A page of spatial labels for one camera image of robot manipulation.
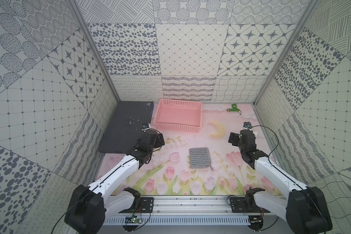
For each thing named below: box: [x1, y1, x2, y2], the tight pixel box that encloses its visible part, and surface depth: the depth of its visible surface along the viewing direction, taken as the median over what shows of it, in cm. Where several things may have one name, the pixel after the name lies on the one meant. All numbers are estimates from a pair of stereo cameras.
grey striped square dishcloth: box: [188, 147, 215, 172], surface depth 90 cm
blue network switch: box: [98, 100, 155, 154], surface depth 107 cm
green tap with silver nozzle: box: [226, 102, 242, 116], surface depth 117 cm
